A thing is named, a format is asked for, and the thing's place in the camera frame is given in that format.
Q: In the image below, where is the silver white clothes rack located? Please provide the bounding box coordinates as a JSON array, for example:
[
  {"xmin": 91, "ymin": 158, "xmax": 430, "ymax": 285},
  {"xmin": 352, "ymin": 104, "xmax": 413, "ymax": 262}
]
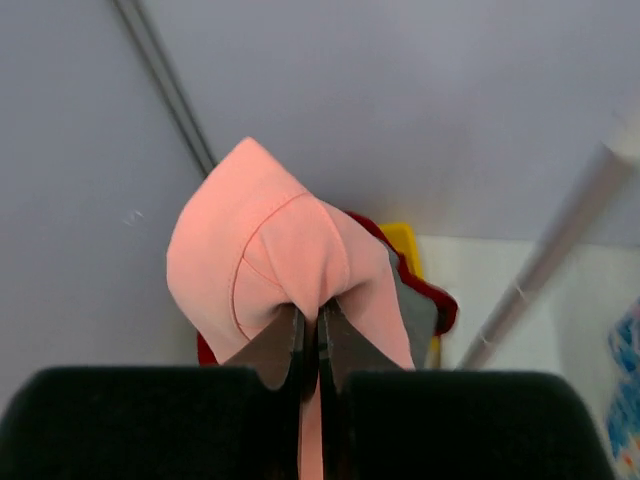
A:
[{"xmin": 457, "ymin": 112, "xmax": 639, "ymax": 370}]

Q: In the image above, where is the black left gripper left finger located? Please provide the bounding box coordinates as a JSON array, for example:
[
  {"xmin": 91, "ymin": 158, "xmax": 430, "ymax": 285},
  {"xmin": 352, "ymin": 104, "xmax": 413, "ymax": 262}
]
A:
[{"xmin": 1, "ymin": 307, "xmax": 317, "ymax": 479}]

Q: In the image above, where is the red cloth garment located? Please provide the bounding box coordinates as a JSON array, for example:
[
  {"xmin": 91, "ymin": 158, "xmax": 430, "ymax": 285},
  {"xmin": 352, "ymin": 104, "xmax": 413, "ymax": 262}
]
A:
[{"xmin": 195, "ymin": 209, "xmax": 460, "ymax": 367}]

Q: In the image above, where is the salmon pink skirt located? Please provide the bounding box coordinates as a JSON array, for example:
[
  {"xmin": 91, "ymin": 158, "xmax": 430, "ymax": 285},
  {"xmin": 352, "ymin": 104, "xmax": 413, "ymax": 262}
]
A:
[{"xmin": 166, "ymin": 138, "xmax": 414, "ymax": 479}]

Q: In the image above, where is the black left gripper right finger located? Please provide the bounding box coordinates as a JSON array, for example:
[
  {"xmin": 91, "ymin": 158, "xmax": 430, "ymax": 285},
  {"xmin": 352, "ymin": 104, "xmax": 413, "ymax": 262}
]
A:
[{"xmin": 317, "ymin": 301, "xmax": 613, "ymax": 479}]

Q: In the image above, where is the yellow plastic bin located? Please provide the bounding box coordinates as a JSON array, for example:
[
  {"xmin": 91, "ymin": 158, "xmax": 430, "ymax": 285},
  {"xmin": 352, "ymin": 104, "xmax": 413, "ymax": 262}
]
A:
[{"xmin": 379, "ymin": 222, "xmax": 442, "ymax": 369}]

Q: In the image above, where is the grey skirt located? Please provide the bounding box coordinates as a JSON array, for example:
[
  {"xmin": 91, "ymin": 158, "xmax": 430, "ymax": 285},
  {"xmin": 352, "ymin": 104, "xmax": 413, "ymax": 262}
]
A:
[{"xmin": 386, "ymin": 246, "xmax": 438, "ymax": 369}]

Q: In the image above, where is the blue floral skirt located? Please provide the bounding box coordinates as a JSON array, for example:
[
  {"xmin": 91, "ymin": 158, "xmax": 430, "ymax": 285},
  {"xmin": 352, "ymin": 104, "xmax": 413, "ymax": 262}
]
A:
[{"xmin": 605, "ymin": 300, "xmax": 639, "ymax": 479}]

